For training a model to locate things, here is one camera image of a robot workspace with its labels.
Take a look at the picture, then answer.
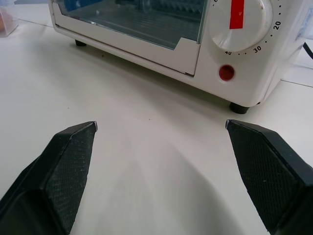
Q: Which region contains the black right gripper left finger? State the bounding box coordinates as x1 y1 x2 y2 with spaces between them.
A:
0 120 98 235

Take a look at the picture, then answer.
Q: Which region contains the white toaster oven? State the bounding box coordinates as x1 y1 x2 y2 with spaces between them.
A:
48 0 313 115

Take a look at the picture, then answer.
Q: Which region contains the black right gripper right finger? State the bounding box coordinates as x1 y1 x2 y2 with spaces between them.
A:
225 119 313 235

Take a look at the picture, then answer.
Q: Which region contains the red indicator light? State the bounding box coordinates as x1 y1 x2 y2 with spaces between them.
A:
218 64 235 81

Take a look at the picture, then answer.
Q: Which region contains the clear plastic container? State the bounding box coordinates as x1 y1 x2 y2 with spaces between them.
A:
0 0 20 38

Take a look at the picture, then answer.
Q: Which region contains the glass oven door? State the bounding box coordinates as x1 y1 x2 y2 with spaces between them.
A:
50 0 208 78

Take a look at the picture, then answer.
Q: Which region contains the white timer knob red stripe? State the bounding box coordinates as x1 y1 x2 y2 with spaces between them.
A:
207 0 273 52

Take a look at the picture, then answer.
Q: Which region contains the black power cable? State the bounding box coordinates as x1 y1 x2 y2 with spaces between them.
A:
303 41 313 60

